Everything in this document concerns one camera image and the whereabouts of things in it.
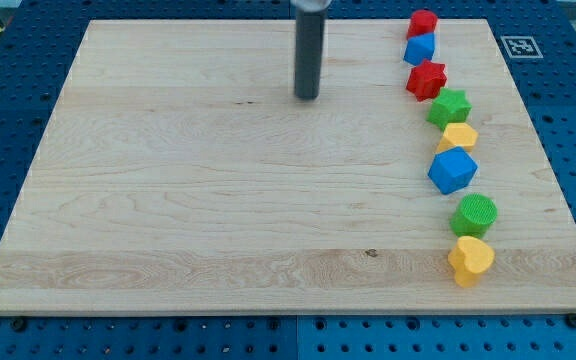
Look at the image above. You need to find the silver rod mount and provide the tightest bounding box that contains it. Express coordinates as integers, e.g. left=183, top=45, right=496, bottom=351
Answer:
left=290, top=0, right=332, bottom=10

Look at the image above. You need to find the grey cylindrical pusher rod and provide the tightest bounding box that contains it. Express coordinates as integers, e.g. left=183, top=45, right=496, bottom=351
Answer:
left=294, top=9, right=327, bottom=99

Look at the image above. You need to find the yellow heart block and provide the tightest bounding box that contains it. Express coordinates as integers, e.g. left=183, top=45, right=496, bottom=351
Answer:
left=448, top=236, right=495, bottom=288

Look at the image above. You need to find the red cylinder block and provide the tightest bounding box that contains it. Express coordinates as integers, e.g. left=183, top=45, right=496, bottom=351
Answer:
left=406, top=9, right=439, bottom=39

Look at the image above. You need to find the blue triangular block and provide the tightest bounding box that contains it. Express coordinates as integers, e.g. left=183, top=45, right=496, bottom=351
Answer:
left=403, top=33, right=435, bottom=66

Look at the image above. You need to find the red star block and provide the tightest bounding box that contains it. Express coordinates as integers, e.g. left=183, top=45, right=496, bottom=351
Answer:
left=406, top=59, right=447, bottom=102

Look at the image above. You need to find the green star block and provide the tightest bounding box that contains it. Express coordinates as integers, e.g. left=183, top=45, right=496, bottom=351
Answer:
left=426, top=87, right=472, bottom=130

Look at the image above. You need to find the yellow pentagon block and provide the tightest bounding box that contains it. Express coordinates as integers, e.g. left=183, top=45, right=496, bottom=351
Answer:
left=435, top=123, right=479, bottom=153

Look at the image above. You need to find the wooden board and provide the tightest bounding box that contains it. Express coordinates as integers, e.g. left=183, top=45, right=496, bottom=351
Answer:
left=0, top=19, right=576, bottom=316

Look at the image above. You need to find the blue cube block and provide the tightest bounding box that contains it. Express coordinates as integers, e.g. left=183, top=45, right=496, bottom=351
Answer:
left=428, top=147, right=478, bottom=195

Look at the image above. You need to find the white fiducial marker tag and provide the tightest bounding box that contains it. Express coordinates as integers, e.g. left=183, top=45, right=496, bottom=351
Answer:
left=501, top=35, right=543, bottom=59

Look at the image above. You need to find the green cylinder block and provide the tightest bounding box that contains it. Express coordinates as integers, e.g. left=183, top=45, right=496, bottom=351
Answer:
left=450, top=193, right=498, bottom=238

